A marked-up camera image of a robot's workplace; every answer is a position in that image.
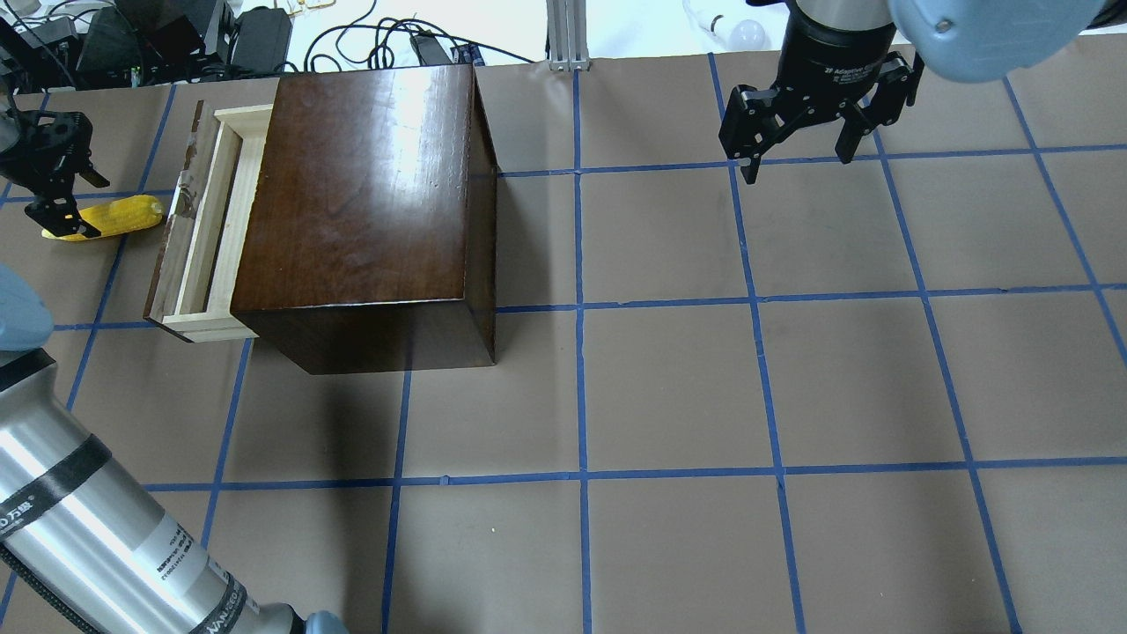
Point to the aluminium frame post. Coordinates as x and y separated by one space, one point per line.
567 46

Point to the black electronics pile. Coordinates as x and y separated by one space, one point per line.
93 45

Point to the wooden drawer with white handle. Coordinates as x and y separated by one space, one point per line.
206 227

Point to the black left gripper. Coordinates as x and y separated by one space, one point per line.
50 150

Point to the black power adapter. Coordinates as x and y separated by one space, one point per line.
429 51

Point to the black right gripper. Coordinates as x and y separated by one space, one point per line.
831 59

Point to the white light bulb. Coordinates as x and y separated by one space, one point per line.
725 27

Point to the dark brown wooden cabinet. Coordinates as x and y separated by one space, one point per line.
372 237

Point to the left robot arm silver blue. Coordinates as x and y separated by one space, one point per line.
84 533

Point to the yellow corn cob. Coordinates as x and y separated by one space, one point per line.
111 219

